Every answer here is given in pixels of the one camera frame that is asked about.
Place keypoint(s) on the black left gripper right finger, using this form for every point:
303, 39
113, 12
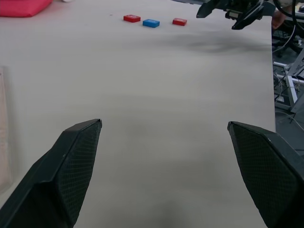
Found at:
268, 171

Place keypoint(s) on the blue letter tile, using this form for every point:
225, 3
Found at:
151, 23

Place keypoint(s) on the red block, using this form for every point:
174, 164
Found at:
179, 21
131, 18

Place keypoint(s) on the red fabric zip pouch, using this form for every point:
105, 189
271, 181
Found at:
19, 8

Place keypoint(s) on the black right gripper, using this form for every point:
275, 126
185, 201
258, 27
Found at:
234, 6

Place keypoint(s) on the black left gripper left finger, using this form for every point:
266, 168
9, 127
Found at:
59, 171

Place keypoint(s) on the person's bare hand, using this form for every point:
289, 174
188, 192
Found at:
278, 20

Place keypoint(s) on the pale wooden letter tray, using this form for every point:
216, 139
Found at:
3, 118

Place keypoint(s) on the grey metal frame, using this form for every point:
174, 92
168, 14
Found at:
291, 78

